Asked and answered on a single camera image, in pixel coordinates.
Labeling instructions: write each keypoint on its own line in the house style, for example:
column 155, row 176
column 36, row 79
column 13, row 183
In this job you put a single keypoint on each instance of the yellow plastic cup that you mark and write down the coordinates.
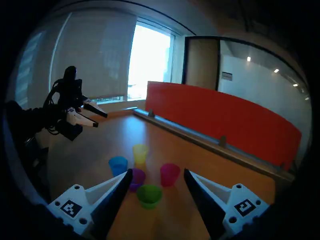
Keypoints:
column 140, row 153

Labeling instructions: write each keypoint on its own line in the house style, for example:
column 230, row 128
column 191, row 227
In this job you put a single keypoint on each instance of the pink plastic cup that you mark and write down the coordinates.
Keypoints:
column 169, row 175

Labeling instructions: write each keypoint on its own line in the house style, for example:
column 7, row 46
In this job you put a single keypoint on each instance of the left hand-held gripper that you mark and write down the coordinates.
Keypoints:
column 65, row 100

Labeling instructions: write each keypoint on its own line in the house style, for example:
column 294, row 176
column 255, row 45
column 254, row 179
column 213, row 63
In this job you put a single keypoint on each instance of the purple plastic cup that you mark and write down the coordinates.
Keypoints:
column 138, row 180

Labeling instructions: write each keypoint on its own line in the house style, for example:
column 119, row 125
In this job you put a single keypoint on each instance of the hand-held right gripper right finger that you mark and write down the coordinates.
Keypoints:
column 225, row 197

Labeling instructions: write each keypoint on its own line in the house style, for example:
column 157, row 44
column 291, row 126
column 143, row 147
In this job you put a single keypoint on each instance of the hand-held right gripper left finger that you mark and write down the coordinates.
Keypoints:
column 82, row 200

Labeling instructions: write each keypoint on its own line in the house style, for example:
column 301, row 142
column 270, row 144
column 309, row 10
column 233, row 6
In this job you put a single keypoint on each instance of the red desk screen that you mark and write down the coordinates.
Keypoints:
column 225, row 125

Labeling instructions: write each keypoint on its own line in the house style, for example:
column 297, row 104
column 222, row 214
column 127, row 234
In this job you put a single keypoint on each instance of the green plastic cup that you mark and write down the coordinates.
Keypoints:
column 149, row 197

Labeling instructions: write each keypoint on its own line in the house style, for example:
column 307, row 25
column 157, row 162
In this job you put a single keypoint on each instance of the blue plastic cup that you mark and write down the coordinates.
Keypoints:
column 118, row 166

